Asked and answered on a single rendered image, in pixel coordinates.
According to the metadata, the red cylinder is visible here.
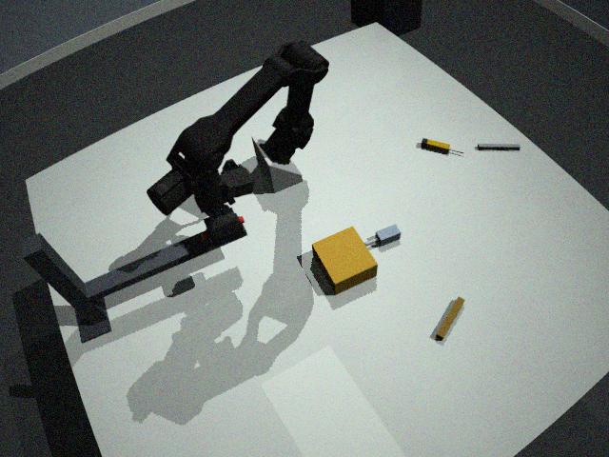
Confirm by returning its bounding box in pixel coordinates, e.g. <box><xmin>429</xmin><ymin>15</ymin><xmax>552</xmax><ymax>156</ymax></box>
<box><xmin>201</xmin><ymin>216</ymin><xmax>244</xmax><ymax>240</ymax></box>

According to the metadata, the brown rectangular bar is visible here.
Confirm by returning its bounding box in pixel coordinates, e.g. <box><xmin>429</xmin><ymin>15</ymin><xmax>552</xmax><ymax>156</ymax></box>
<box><xmin>435</xmin><ymin>297</ymin><xmax>465</xmax><ymax>340</ymax></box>

